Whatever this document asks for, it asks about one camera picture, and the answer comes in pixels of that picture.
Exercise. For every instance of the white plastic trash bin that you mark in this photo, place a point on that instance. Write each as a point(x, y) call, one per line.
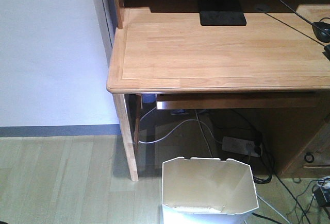
point(205, 190)

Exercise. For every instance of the wooden desk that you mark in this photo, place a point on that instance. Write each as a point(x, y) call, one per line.
point(272, 64)

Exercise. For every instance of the white power strip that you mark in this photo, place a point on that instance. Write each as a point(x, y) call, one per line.
point(241, 146)

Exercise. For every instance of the black monitor stand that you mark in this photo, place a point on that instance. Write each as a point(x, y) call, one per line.
point(221, 13)

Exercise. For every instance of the wooden drawer cabinet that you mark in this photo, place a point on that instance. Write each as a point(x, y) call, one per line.
point(313, 158)

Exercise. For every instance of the black computer mouse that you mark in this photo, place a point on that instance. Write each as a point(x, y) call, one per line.
point(321, 31)

